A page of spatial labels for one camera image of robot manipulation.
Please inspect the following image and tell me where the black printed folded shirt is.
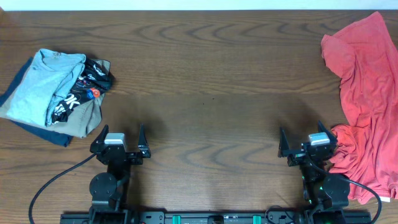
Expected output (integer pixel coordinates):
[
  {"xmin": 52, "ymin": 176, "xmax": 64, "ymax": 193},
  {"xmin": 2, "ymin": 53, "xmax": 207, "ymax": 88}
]
[{"xmin": 51, "ymin": 58, "xmax": 113, "ymax": 124}]

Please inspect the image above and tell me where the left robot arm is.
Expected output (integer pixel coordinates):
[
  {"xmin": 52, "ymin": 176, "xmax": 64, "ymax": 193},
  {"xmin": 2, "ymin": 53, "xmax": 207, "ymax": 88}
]
[{"xmin": 88, "ymin": 124, "xmax": 151, "ymax": 224}]

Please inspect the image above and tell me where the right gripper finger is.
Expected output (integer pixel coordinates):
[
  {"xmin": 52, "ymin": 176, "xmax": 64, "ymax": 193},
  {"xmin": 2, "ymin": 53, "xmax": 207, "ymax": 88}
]
[
  {"xmin": 317, "ymin": 120, "xmax": 337, "ymax": 143},
  {"xmin": 279, "ymin": 128, "xmax": 290, "ymax": 152}
]

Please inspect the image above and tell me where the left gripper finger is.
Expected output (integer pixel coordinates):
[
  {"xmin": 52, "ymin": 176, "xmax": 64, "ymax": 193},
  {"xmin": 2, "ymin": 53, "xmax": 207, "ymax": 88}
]
[
  {"xmin": 91, "ymin": 124, "xmax": 109, "ymax": 150},
  {"xmin": 137, "ymin": 124, "xmax": 149, "ymax": 149}
]

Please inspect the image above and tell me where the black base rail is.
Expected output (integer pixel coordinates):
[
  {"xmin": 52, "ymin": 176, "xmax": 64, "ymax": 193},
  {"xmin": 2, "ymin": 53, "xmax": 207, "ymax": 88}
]
[{"xmin": 60, "ymin": 210, "xmax": 371, "ymax": 224}]

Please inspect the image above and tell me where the navy folded shirt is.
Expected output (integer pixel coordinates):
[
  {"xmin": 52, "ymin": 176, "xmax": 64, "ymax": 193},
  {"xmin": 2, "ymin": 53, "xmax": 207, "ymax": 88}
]
[{"xmin": 1, "ymin": 57, "xmax": 73, "ymax": 147}]

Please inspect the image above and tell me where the light blue folded shirt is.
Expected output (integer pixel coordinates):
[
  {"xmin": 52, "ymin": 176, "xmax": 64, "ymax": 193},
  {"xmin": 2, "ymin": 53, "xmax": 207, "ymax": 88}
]
[{"xmin": 6, "ymin": 49, "xmax": 86, "ymax": 127}]

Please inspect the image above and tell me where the red t-shirt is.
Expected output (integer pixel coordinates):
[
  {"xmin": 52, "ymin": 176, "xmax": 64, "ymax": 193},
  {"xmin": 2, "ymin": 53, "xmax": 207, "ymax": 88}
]
[{"xmin": 321, "ymin": 12, "xmax": 397, "ymax": 199}]

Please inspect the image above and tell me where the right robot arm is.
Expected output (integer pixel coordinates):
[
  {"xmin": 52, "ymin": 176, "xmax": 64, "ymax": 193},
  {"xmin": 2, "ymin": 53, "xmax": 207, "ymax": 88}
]
[{"xmin": 278, "ymin": 122, "xmax": 350, "ymax": 223}]

